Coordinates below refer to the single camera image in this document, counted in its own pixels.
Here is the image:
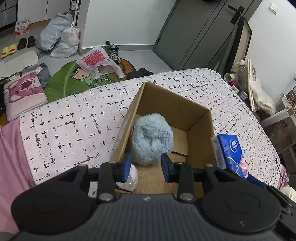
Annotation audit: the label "white soft item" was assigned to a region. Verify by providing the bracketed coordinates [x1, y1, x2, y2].
[115, 164, 138, 192]

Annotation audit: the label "fluffy light blue plush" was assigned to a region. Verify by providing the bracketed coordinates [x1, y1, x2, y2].
[132, 113, 174, 166]

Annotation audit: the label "blue tissue pack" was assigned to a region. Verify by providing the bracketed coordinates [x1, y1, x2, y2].
[211, 134, 249, 180]

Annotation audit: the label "brown cardboard box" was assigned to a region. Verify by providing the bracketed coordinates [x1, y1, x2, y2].
[109, 81, 218, 200]

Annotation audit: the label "white black patterned bedspread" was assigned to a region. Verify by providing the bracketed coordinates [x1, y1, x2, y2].
[20, 68, 288, 189]

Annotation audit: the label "green leaf cartoon rug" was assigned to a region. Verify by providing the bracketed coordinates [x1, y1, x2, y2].
[43, 60, 117, 103]

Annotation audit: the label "beige tote bag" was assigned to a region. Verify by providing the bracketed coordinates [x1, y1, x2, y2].
[246, 59, 275, 115]

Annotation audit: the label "paper cup on floor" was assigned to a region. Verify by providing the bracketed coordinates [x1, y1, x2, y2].
[223, 73, 237, 83]

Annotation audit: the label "white red plastic bag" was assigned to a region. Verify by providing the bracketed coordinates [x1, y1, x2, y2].
[76, 45, 125, 79]

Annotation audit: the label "white desk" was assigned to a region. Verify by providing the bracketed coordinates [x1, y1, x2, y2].
[260, 91, 295, 128]

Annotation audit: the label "pink cartoon cushion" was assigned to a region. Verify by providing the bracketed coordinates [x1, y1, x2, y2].
[4, 71, 48, 122]

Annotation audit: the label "dark grey door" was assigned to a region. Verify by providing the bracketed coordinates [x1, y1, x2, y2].
[153, 0, 261, 70]

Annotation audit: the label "white garbage bag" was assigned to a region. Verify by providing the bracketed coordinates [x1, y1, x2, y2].
[50, 22, 80, 58]

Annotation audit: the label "black framed brown board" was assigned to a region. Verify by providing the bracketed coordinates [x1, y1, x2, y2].
[220, 17, 252, 75]

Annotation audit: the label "grey garbage bag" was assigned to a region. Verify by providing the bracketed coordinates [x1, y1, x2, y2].
[36, 13, 73, 51]

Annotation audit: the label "white floor mat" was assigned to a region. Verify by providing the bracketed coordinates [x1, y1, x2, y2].
[0, 51, 39, 79]

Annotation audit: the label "black slippers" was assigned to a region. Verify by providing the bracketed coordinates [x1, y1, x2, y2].
[17, 36, 36, 50]

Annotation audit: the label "yellow slippers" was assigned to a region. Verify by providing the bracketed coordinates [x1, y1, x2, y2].
[1, 44, 18, 59]

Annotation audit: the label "bottled water pack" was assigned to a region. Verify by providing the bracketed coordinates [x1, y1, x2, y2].
[14, 19, 30, 36]

